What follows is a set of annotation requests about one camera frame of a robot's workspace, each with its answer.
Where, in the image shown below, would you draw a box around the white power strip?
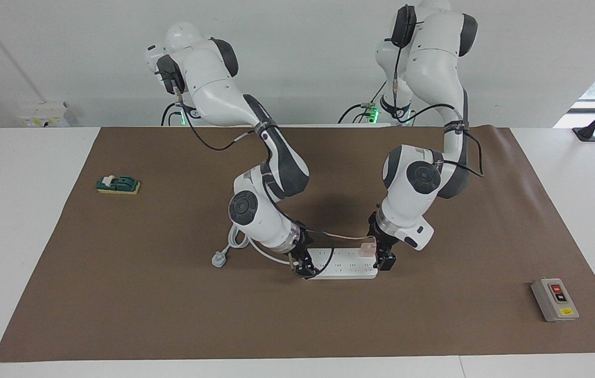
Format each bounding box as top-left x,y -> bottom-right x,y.
297,248 -> 378,280

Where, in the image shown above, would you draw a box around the pink charging cable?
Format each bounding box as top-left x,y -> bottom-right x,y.
321,231 -> 369,245

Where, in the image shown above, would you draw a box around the brown table mat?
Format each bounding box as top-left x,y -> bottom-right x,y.
0,126 -> 595,363

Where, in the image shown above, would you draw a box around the black base cables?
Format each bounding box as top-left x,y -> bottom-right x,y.
337,97 -> 413,125
161,102 -> 190,127

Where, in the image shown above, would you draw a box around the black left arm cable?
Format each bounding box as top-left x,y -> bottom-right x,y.
391,21 -> 485,179

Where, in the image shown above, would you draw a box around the grey on-off switch box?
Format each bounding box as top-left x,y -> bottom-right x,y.
531,278 -> 580,322

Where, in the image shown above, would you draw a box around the white wall socket box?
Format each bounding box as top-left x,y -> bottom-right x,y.
18,101 -> 75,128

